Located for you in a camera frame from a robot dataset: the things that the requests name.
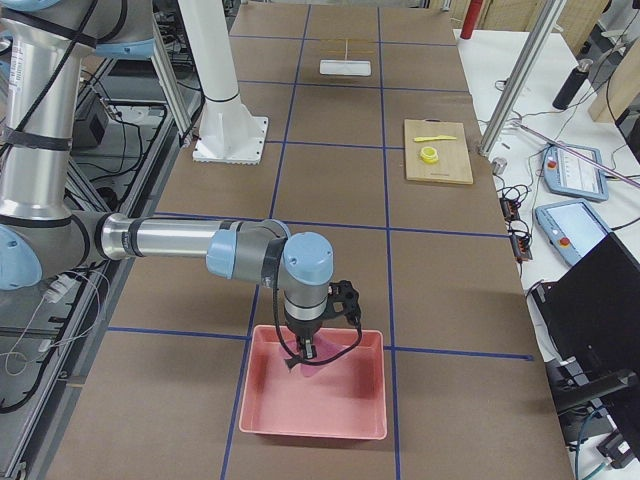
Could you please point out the lower teach pendant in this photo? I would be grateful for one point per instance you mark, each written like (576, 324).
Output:
(573, 228)

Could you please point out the aluminium frame post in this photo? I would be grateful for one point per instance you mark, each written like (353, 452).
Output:
(525, 62)

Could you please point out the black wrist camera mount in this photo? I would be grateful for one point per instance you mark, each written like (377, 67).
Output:
(343, 300)

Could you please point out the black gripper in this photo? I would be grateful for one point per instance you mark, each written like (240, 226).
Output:
(304, 329)

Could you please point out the black water bottle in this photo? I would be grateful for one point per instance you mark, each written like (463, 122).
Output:
(572, 84)

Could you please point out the bamboo cutting board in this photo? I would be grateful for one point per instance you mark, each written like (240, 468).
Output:
(454, 165)

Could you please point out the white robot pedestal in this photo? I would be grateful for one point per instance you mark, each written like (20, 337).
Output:
(228, 132)

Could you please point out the upper teach pendant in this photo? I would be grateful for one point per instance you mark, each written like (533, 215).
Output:
(566, 174)

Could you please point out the red cylinder bottle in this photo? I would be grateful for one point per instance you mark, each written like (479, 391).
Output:
(471, 18)

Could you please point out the yellow lemon slice toy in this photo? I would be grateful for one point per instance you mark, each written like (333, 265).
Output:
(429, 155)

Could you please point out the white rectangular tray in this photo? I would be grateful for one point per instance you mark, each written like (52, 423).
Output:
(357, 68)

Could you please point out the magenta wiping cloth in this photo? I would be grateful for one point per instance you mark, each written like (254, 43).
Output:
(326, 349)

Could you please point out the pink plastic tray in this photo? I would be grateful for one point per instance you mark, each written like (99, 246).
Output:
(345, 399)

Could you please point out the black laptop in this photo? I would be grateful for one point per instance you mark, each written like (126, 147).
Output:
(592, 312)

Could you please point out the teach pendant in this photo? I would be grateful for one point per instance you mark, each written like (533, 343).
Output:
(566, 174)
(573, 228)

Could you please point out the yellow plastic knife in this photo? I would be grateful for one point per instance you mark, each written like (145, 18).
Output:
(421, 139)

